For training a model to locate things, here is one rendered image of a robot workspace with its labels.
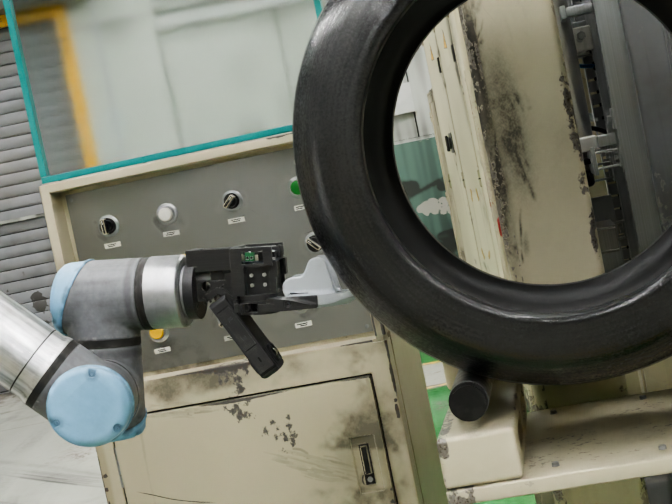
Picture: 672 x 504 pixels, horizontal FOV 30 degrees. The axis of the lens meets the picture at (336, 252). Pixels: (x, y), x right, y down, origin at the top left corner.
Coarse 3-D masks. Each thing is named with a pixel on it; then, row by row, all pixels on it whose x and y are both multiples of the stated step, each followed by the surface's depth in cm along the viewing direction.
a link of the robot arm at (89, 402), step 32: (0, 320) 139; (32, 320) 141; (0, 352) 138; (32, 352) 138; (64, 352) 140; (0, 384) 141; (32, 384) 138; (64, 384) 137; (96, 384) 138; (128, 384) 141; (64, 416) 137; (96, 416) 138; (128, 416) 139
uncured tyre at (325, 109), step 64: (384, 0) 136; (448, 0) 162; (640, 0) 158; (320, 64) 139; (384, 64) 164; (320, 128) 138; (384, 128) 165; (320, 192) 140; (384, 192) 165; (384, 256) 138; (448, 256) 165; (640, 256) 161; (384, 320) 142; (448, 320) 138; (512, 320) 136; (576, 320) 135; (640, 320) 134
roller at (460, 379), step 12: (468, 372) 146; (456, 384) 141; (468, 384) 140; (480, 384) 140; (492, 384) 150; (456, 396) 140; (468, 396) 139; (480, 396) 139; (456, 408) 140; (468, 408) 140; (480, 408) 139; (468, 420) 140
